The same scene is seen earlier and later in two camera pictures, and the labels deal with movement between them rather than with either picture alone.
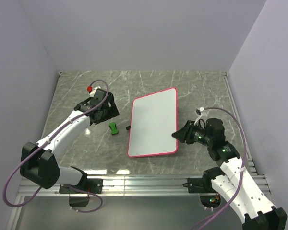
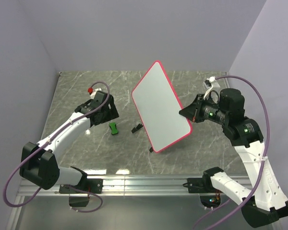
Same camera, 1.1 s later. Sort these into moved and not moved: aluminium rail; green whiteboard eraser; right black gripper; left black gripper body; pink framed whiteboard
Moved: pink framed whiteboard; right black gripper
Not moved: green whiteboard eraser; left black gripper body; aluminium rail
